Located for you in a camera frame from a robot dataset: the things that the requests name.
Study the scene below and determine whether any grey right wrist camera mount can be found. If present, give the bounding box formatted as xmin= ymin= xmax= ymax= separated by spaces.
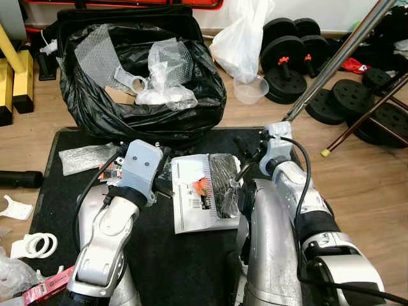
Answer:
xmin=260 ymin=121 xmax=295 ymax=178

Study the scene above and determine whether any white plastic ring piece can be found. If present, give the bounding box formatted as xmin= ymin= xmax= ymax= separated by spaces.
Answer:
xmin=11 ymin=233 xmax=59 ymax=259

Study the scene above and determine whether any black rubbish bag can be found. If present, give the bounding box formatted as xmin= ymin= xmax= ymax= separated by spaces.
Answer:
xmin=59 ymin=24 xmax=228 ymax=145

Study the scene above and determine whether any red cloth item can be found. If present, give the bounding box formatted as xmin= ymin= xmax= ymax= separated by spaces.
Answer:
xmin=341 ymin=57 xmax=370 ymax=75

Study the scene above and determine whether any black floor mat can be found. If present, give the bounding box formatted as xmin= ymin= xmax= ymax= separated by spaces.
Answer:
xmin=29 ymin=127 xmax=323 ymax=306

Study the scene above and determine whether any red packet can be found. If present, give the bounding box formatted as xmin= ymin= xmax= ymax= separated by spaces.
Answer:
xmin=22 ymin=266 xmax=76 ymax=305

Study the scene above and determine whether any clear plastic cup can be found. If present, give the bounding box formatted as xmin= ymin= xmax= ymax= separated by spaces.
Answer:
xmin=233 ymin=75 xmax=270 ymax=105

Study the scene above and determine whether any clear bubble wrap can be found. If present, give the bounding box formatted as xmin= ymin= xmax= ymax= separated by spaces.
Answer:
xmin=135 ymin=38 xmax=198 ymax=110

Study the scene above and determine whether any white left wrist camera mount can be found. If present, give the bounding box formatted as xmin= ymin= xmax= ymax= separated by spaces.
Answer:
xmin=119 ymin=140 xmax=164 ymax=192

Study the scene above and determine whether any brown rod yellow tip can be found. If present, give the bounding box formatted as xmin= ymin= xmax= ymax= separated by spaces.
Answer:
xmin=321 ymin=75 xmax=408 ymax=158

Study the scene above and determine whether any yellow steel rack post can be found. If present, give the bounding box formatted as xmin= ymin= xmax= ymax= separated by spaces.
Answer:
xmin=0 ymin=25 xmax=16 ymax=126
xmin=0 ymin=38 xmax=36 ymax=115

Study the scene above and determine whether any clear plastic packet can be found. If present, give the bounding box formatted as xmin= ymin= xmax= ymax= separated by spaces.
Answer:
xmin=59 ymin=143 xmax=122 ymax=177

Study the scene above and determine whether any silver right robot leg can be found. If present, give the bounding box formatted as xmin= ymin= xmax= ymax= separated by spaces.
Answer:
xmin=237 ymin=180 xmax=303 ymax=306

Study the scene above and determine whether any brown cardboard piece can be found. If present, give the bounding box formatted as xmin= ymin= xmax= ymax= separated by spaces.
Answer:
xmin=104 ymin=86 xmax=136 ymax=106

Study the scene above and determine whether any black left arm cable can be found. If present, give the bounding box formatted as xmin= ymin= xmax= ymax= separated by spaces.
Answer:
xmin=73 ymin=148 xmax=126 ymax=251

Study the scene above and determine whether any white plastic bag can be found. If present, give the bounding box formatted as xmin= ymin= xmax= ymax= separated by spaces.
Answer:
xmin=210 ymin=0 xmax=275 ymax=84

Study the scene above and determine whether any crumpled clear plastic film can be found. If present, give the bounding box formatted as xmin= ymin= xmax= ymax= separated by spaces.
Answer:
xmin=0 ymin=252 xmax=43 ymax=304

